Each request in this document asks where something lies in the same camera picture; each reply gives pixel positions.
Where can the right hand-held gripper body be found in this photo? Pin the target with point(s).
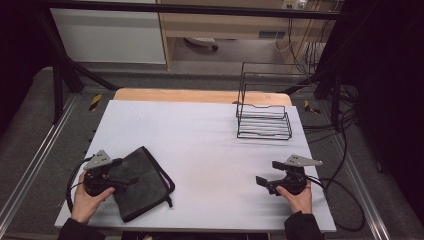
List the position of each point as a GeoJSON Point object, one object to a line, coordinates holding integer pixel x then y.
{"type": "Point", "coordinates": [293, 181]}

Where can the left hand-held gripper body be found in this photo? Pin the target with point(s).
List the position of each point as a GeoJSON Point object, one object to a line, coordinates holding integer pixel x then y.
{"type": "Point", "coordinates": [96, 180]}

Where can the dark grey towel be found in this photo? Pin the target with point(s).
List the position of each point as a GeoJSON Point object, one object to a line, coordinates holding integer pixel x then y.
{"type": "Point", "coordinates": [143, 190]}

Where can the person's right hand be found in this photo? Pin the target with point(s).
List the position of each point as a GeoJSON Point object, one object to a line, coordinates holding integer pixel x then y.
{"type": "Point", "coordinates": [300, 201]}

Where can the person's left hand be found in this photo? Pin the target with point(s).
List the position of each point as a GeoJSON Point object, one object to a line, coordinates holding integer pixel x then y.
{"type": "Point", "coordinates": [86, 205]}

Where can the yellow black tape marker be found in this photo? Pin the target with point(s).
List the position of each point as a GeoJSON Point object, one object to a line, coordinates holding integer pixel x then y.
{"type": "Point", "coordinates": [95, 102]}
{"type": "Point", "coordinates": [310, 107]}

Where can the white table mat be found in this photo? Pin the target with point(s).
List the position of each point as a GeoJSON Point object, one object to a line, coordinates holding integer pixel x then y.
{"type": "Point", "coordinates": [200, 156]}

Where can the white cabinet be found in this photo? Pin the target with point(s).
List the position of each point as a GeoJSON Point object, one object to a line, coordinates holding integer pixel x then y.
{"type": "Point", "coordinates": [106, 36]}

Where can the blue grey desk label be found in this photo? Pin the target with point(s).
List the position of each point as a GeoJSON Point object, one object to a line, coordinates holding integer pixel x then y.
{"type": "Point", "coordinates": [271, 34]}

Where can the black curtain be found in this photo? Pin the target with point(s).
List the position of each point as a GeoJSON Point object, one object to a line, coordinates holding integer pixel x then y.
{"type": "Point", "coordinates": [20, 50]}
{"type": "Point", "coordinates": [393, 83]}

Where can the office chair base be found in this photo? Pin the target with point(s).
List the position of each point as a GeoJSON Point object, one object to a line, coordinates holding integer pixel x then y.
{"type": "Point", "coordinates": [201, 41]}

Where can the light wooden desk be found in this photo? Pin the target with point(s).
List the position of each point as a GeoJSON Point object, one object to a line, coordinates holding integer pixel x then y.
{"type": "Point", "coordinates": [226, 28]}

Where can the white power strip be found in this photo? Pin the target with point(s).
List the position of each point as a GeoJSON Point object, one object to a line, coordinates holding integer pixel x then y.
{"type": "Point", "coordinates": [293, 4]}

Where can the black metal crossbar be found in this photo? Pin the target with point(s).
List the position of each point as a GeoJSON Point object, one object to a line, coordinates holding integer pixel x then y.
{"type": "Point", "coordinates": [200, 11]}

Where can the aluminium floor rail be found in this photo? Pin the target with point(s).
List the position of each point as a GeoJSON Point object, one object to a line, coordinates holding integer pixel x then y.
{"type": "Point", "coordinates": [33, 160]}
{"type": "Point", "coordinates": [350, 166]}

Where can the black metal frame stand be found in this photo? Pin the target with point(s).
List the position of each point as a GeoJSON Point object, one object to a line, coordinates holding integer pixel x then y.
{"type": "Point", "coordinates": [58, 90]}
{"type": "Point", "coordinates": [336, 100]}

